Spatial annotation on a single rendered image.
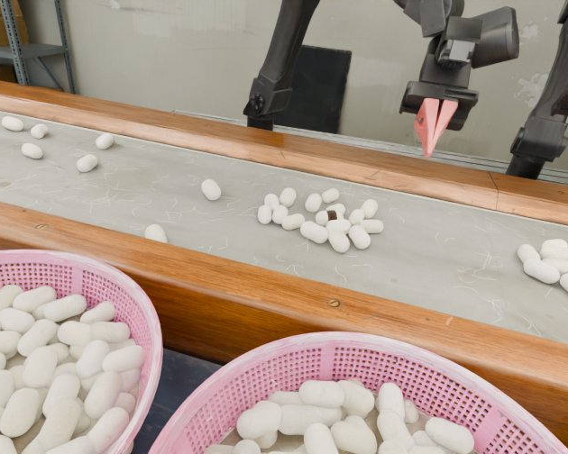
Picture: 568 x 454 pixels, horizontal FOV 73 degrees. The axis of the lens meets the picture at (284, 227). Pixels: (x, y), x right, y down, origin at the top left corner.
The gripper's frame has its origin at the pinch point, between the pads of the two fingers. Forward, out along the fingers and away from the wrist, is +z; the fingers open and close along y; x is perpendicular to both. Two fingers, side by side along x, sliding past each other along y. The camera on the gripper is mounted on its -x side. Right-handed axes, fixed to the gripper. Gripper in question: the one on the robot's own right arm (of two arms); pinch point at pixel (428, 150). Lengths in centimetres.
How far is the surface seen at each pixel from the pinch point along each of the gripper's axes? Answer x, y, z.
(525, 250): -3.6, 12.4, 13.6
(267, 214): -6.5, -19.0, 17.3
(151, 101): 158, -154, -100
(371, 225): -4.4, -6.1, 15.0
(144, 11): 117, -154, -134
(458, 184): 6.5, 6.5, 0.8
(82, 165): -4, -47, 15
